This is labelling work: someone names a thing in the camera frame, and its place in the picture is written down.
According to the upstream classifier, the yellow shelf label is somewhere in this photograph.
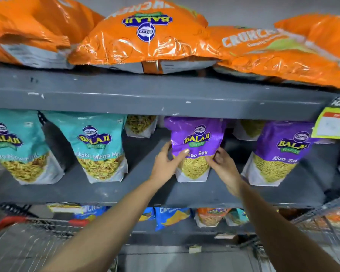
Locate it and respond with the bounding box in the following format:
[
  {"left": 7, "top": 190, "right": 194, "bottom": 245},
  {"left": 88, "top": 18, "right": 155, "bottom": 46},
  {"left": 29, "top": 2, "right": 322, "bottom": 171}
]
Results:
[{"left": 46, "top": 203, "right": 84, "bottom": 214}]

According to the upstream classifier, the small orange snack packet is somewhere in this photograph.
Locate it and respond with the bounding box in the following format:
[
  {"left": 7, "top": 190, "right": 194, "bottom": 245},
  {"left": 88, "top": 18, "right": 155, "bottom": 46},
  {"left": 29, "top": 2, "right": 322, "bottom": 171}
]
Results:
[{"left": 194, "top": 208, "right": 232, "bottom": 228}]

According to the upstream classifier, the person's right forearm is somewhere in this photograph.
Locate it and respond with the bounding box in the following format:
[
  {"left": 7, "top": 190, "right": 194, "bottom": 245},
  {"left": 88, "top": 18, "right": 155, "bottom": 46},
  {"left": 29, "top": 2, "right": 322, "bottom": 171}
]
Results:
[{"left": 229, "top": 178, "right": 340, "bottom": 272}]

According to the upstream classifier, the grey metal shelf unit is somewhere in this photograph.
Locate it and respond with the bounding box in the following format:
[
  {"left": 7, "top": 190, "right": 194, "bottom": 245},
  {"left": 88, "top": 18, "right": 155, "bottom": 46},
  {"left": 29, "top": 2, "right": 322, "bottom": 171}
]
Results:
[{"left": 0, "top": 60, "right": 340, "bottom": 254}]

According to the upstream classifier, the small teal snack packet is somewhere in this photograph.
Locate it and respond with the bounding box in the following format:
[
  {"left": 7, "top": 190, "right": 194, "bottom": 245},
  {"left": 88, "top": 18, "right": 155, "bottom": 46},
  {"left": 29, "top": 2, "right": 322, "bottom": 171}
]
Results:
[{"left": 225, "top": 208, "right": 249, "bottom": 226}]

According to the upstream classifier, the wire rack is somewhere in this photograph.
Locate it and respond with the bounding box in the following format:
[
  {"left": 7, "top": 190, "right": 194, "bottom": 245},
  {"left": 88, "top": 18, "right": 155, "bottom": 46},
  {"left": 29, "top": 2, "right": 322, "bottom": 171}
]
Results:
[{"left": 238, "top": 192, "right": 340, "bottom": 272}]

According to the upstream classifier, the person's left hand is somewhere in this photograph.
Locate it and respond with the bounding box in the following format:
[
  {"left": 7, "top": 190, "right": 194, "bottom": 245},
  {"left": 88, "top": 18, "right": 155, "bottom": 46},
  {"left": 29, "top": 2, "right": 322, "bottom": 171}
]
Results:
[{"left": 149, "top": 141, "right": 190, "bottom": 191}]

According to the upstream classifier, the purple snack packet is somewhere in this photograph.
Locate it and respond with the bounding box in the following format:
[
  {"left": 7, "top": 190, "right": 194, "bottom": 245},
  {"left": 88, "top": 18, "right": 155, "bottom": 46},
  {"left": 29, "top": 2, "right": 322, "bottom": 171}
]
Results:
[
  {"left": 164, "top": 117, "right": 227, "bottom": 183},
  {"left": 240, "top": 121, "right": 334, "bottom": 187}
]

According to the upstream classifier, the large orange snack bag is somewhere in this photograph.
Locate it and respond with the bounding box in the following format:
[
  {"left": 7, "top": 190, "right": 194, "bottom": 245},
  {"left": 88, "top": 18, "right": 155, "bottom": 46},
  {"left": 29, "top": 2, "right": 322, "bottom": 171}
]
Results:
[
  {"left": 206, "top": 25, "right": 340, "bottom": 92},
  {"left": 0, "top": 0, "right": 105, "bottom": 69},
  {"left": 68, "top": 0, "right": 225, "bottom": 75},
  {"left": 274, "top": 13, "right": 340, "bottom": 69}
]

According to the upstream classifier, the clear-backed snack packet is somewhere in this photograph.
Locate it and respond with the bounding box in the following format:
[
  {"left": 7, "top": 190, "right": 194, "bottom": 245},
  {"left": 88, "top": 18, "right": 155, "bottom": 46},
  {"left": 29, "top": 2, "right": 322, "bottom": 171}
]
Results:
[
  {"left": 233, "top": 119, "right": 267, "bottom": 141},
  {"left": 125, "top": 115, "right": 158, "bottom": 139}
]

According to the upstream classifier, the blue chips packet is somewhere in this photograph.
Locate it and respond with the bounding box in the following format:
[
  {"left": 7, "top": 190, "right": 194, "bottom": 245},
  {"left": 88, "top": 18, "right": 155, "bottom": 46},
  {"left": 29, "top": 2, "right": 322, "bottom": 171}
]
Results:
[
  {"left": 138, "top": 207, "right": 156, "bottom": 222},
  {"left": 154, "top": 207, "right": 192, "bottom": 232},
  {"left": 73, "top": 205, "right": 109, "bottom": 222}
]

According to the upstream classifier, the yellow price tag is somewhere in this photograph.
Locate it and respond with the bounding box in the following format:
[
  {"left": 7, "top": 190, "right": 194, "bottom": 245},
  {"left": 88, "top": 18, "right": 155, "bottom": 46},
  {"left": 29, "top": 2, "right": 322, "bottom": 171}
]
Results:
[{"left": 312, "top": 93, "right": 340, "bottom": 141}]

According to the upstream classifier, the wire shopping cart red handle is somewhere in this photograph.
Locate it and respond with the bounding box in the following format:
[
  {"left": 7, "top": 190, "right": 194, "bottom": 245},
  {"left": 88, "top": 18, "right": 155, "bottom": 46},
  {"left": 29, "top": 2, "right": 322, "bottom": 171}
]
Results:
[{"left": 0, "top": 205, "right": 119, "bottom": 272}]

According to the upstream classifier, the person's left forearm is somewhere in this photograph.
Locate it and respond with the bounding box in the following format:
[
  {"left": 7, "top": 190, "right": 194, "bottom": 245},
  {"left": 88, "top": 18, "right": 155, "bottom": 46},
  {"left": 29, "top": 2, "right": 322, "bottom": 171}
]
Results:
[{"left": 40, "top": 178, "right": 168, "bottom": 272}]

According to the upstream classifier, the person's right hand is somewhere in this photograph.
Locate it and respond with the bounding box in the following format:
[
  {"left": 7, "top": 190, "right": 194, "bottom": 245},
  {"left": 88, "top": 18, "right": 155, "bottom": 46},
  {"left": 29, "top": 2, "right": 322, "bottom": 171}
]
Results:
[{"left": 205, "top": 147, "right": 245, "bottom": 196}]

